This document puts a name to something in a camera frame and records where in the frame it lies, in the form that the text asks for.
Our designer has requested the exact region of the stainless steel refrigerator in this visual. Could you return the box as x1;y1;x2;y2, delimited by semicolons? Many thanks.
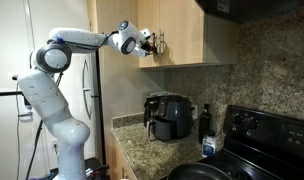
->
59;52;106;165

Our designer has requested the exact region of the black frying pan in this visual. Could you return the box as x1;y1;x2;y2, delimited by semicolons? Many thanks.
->
167;163;232;180

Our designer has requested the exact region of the wooden cabinet door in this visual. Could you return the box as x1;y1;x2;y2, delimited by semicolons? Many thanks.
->
137;0;160;68
160;0;204;66

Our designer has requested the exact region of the black electric stove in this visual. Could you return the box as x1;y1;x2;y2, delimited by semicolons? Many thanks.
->
192;105;304;180

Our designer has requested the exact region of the range hood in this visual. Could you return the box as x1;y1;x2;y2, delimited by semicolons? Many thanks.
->
195;0;304;24

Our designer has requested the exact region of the dark glass bottle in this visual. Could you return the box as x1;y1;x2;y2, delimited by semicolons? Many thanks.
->
198;104;211;143

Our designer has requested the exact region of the small white blue container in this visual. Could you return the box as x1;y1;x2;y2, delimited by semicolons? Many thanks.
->
202;130;217;158

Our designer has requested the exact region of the black air fryer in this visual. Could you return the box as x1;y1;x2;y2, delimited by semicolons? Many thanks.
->
147;95;193;141

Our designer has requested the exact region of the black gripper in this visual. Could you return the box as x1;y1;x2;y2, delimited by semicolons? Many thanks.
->
141;33;158;55

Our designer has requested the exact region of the lower wooden cabinet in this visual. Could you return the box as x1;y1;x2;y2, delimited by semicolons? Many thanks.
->
107;135;137;180

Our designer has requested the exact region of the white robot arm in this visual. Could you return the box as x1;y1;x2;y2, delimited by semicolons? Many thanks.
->
18;21;154;180

